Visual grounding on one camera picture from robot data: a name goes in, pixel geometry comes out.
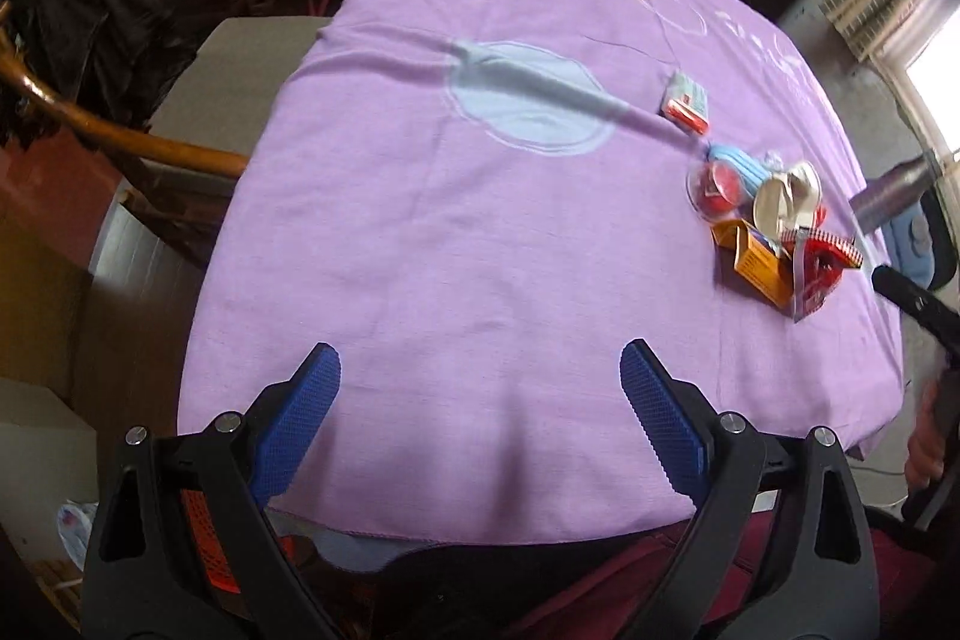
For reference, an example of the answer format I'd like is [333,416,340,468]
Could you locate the bright window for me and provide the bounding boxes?
[904,47,960,161]

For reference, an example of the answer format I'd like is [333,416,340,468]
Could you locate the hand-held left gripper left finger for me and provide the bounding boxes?
[81,342,346,640]

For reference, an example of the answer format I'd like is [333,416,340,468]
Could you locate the person's right hand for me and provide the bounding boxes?
[904,377,957,492]

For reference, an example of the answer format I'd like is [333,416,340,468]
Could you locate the curved wooden armchair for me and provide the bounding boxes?
[0,0,368,184]

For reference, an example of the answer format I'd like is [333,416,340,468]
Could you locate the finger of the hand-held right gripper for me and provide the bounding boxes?
[870,263,960,371]

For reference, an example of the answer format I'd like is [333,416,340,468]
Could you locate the metal thermos bottle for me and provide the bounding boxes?
[847,151,942,235]

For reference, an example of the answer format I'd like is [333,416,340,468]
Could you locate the clear round container red insert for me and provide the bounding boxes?
[686,156,751,229]

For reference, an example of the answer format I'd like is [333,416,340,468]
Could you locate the blue seat cushion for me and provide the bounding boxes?
[885,209,938,289]

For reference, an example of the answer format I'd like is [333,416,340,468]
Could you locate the blue face mask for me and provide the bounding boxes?
[705,141,773,202]

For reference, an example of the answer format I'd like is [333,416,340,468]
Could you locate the dark red trousers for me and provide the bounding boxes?
[525,509,938,640]

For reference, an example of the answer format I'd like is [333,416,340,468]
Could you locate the red checkered snack packet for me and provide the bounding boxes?
[780,226,863,320]

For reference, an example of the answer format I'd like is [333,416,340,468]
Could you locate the grey seat cushion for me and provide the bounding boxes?
[146,16,335,176]

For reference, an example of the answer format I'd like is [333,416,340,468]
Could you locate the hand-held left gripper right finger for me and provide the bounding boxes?
[619,338,880,640]

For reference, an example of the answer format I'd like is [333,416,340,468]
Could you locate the white plastic bag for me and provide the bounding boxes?
[56,500,100,570]

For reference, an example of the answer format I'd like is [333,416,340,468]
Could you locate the purple printed tablecloth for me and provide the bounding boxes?
[178,0,905,547]

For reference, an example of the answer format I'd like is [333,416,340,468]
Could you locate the orange cardboard box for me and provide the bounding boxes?
[711,218,796,310]

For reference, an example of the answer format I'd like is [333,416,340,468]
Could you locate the white wrapper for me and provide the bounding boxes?
[752,160,824,244]

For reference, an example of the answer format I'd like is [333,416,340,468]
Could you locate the black jacket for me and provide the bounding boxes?
[0,0,200,150]

